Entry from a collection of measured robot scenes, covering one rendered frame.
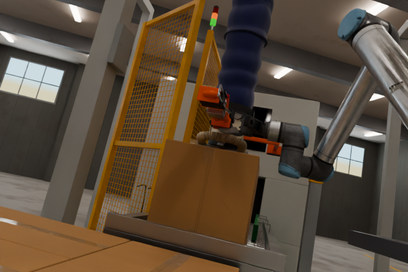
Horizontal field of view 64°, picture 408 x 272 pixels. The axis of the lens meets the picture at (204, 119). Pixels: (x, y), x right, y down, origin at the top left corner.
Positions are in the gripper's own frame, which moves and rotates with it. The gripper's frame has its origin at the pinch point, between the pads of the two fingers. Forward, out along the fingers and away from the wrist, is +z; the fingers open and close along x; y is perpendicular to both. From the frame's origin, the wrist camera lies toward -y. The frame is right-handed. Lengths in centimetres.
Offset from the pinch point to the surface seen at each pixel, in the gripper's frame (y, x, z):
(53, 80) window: 795, 193, 711
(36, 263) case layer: -67, -52, 23
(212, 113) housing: -22.4, -2.4, 0.4
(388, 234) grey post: 272, -38, -165
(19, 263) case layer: -70, -52, 25
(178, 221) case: -4.7, -44.3, 8.0
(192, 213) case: -4.7, -40.1, 3.2
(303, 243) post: 46, -46, -47
